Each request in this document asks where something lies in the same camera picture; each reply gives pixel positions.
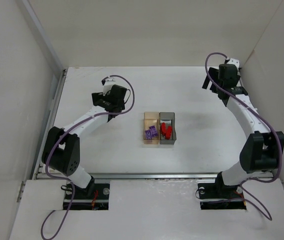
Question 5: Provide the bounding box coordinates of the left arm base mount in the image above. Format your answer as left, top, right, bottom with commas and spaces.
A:
70, 182, 110, 211

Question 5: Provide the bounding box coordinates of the red lego brick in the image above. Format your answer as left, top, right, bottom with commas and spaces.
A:
164, 126, 173, 140
160, 122, 167, 136

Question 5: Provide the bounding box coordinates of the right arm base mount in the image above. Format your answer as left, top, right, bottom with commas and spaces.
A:
196, 182, 247, 210

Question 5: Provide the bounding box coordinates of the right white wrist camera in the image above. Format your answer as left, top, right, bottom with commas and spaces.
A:
224, 57, 240, 69

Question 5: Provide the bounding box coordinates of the purple lego brick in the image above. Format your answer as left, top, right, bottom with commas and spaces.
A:
149, 125, 159, 138
144, 129, 152, 140

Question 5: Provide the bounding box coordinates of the grey container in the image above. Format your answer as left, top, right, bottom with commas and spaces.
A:
159, 112, 177, 145

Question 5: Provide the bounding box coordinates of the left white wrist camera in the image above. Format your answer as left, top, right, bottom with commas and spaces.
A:
101, 77, 116, 96

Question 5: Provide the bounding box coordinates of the left aluminium frame rail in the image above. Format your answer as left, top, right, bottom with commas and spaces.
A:
28, 68, 68, 180

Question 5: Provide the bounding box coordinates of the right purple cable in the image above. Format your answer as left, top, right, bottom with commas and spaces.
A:
204, 52, 283, 221

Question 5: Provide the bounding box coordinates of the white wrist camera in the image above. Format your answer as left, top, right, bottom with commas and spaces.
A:
224, 57, 240, 69
101, 77, 116, 96

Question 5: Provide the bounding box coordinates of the aluminium front rail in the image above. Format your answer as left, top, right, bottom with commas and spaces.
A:
91, 173, 217, 180

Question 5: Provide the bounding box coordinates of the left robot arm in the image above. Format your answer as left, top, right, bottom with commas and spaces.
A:
41, 84, 130, 195

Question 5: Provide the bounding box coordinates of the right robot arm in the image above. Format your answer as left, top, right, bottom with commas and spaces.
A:
202, 63, 284, 189

